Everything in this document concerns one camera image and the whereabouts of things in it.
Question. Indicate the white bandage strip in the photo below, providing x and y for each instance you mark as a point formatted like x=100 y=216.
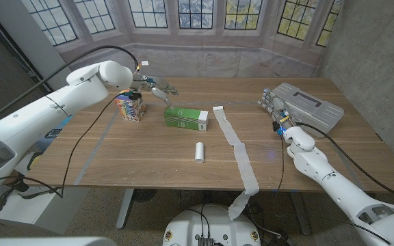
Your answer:
x=238 y=150

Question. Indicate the white bandage roll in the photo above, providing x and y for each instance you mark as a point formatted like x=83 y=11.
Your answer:
x=199 y=152

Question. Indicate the black white sneaker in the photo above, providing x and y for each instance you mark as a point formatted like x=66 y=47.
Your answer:
x=34 y=193

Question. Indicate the grey clamshell container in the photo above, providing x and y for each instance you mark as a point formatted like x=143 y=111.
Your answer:
x=306 y=106

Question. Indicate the colourful block print box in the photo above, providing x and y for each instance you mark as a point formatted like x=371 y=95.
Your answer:
x=132 y=109

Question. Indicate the printed window backdrop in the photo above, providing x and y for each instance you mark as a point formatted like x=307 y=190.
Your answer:
x=197 y=58

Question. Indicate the green cardboard package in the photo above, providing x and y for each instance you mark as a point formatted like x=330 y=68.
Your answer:
x=183 y=119

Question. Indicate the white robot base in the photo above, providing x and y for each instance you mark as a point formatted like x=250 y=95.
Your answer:
x=210 y=225

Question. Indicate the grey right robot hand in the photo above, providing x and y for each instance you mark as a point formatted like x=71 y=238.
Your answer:
x=277 y=106

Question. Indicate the grey table leg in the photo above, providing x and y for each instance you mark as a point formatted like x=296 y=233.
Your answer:
x=125 y=208
x=301 y=212

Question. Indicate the short grey tape line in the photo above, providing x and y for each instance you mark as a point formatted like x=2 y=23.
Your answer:
x=96 y=147

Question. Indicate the blue mat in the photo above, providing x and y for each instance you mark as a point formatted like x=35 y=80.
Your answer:
x=63 y=120

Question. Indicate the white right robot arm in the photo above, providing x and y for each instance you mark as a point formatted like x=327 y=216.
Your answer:
x=337 y=184

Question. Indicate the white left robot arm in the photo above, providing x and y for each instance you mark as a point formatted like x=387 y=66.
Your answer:
x=46 y=112

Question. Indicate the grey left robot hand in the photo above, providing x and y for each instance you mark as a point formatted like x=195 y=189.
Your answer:
x=149 y=83

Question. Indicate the white robot torso cover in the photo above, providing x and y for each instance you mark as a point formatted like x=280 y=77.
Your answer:
x=46 y=242

